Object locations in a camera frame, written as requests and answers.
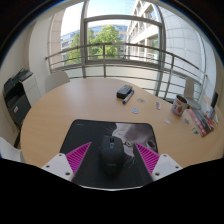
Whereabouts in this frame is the printed white mug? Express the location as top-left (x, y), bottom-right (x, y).
top-left (170, 93), bottom-right (190, 118)

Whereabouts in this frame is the black computer mouse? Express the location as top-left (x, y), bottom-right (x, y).
top-left (98, 135), bottom-right (130, 175)

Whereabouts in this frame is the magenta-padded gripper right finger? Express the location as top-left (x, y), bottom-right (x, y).
top-left (132, 142), bottom-right (184, 186)

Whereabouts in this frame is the metal balcony railing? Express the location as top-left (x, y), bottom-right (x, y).
top-left (44, 42), bottom-right (208, 102)

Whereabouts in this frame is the black upright device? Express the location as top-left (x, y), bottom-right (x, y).
top-left (210, 91), bottom-right (220, 109)

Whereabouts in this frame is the black and white office printer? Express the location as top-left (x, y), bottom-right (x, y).
top-left (2, 67), bottom-right (43, 128)

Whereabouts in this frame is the black whiteboard eraser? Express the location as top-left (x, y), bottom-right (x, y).
top-left (116, 84), bottom-right (133, 100)

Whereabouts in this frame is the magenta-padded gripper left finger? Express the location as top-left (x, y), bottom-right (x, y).
top-left (41, 142), bottom-right (93, 185)

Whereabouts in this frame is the green tree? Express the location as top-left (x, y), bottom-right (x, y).
top-left (64, 24), bottom-right (123, 64)

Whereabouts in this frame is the blue marker pen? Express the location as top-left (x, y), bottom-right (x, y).
top-left (121, 89), bottom-right (136, 105)

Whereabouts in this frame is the black mouse pad cat print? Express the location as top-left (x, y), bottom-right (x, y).
top-left (59, 118), bottom-right (160, 190)

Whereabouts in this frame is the red magazine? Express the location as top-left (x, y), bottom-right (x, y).
top-left (186, 108), bottom-right (216, 138)

